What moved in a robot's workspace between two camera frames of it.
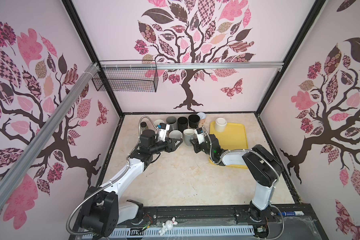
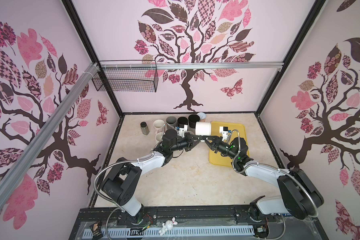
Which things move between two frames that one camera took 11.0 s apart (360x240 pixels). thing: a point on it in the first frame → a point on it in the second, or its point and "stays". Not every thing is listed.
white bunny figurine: [167, 226] stays
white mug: [220, 124] → [203, 128]
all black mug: [193, 121] stays
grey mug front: [172, 121] stays
